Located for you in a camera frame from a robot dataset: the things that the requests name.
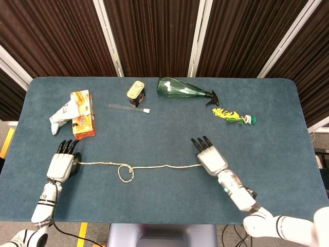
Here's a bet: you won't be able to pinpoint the beige twisted rope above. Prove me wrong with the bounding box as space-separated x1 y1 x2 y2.
74 161 204 184

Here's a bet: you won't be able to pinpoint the black equipment box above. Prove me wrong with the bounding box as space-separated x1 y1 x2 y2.
314 148 329 191

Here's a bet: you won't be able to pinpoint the green plastic spray bottle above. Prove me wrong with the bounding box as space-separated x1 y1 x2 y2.
156 77 221 108

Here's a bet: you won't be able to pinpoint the yellow green feather shuttlecock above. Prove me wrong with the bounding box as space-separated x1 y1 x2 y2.
212 107 258 127

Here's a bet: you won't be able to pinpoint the yellow floor tape strip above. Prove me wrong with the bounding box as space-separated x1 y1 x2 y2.
76 222 88 247
0 127 15 159

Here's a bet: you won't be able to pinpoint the clear test tube white cap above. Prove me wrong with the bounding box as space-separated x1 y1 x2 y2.
107 103 151 115

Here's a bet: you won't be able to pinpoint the black floor cables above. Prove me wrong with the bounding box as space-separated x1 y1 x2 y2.
221 224 251 247

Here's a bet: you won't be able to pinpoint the yellow and black tin can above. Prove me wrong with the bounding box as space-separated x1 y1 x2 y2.
126 80 147 108

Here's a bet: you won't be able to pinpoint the orange cardboard box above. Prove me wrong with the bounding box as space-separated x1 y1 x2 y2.
70 89 98 141

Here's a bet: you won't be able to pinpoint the white partition post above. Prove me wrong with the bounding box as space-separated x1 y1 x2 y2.
92 0 125 78
257 0 323 79
0 45 33 91
187 0 213 78
307 115 329 133

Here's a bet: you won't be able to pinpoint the blue felt table mat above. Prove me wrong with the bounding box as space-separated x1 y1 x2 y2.
0 76 329 227

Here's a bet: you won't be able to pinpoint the right black-fingered white robot hand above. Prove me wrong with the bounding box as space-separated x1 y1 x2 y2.
190 135 229 177

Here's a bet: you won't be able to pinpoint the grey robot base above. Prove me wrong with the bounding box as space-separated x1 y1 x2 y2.
106 223 218 247

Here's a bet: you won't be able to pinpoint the left black-fingered white robot hand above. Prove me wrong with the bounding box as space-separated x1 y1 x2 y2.
46 139 82 182

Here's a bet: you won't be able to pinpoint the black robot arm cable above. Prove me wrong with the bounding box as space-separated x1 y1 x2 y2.
52 220 107 247

